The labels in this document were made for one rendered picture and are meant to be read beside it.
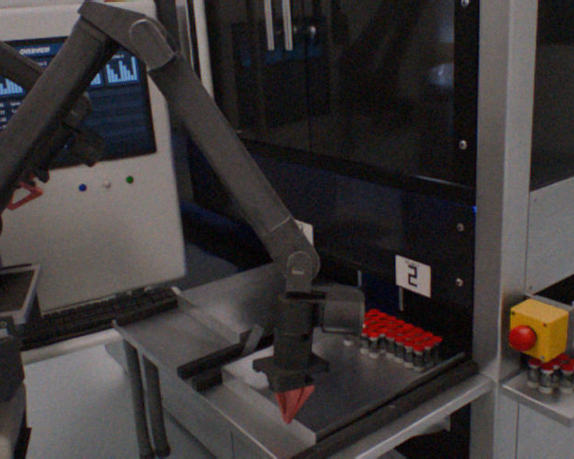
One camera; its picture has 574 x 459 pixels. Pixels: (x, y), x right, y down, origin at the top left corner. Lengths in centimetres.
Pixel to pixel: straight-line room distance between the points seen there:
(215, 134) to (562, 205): 61
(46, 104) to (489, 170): 67
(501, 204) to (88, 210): 107
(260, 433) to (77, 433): 175
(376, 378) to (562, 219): 42
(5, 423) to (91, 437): 136
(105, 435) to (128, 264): 106
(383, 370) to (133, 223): 85
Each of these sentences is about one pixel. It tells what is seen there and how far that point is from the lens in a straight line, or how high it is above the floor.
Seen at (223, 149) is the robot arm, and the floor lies 132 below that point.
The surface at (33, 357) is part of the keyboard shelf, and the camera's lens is 161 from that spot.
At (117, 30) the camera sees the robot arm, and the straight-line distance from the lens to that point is 98.
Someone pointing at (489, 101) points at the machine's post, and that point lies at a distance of 106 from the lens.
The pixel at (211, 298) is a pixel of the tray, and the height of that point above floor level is 88.
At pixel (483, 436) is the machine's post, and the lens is 128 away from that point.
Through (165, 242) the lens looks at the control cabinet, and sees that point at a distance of 182.
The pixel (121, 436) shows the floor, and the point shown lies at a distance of 270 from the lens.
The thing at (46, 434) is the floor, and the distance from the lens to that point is 283.
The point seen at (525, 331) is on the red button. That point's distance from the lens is 109.
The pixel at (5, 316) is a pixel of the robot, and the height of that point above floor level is 105.
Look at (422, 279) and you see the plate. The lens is 123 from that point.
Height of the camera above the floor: 151
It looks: 18 degrees down
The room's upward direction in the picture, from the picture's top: 4 degrees counter-clockwise
